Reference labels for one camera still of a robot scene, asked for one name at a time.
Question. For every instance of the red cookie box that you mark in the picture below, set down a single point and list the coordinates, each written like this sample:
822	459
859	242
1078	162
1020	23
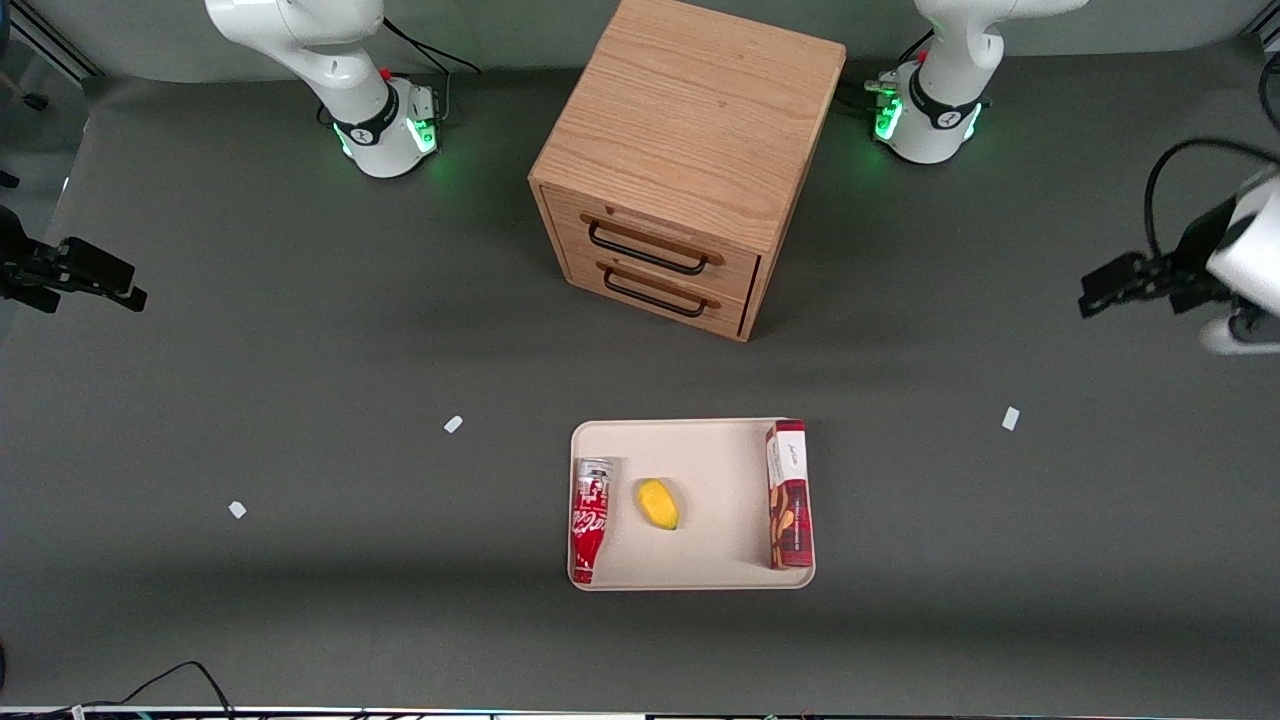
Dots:
790	500

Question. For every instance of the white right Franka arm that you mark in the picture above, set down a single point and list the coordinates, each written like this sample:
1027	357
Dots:
340	60

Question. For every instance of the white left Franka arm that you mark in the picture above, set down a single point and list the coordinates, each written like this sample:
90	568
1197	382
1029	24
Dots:
940	110

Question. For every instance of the beige plastic tray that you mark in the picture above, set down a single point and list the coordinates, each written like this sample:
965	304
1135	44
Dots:
710	540

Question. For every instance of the small black plug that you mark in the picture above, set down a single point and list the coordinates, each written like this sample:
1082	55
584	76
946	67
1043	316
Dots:
36	101

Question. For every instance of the wooden drawer cabinet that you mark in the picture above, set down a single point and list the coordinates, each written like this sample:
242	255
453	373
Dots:
690	110

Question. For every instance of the yellow mango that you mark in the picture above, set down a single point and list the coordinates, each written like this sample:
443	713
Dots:
658	504

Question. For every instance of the red cola can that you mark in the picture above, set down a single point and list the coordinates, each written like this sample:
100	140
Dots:
590	520

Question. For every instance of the aluminium frame rail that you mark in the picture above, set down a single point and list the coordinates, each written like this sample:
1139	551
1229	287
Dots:
50	38

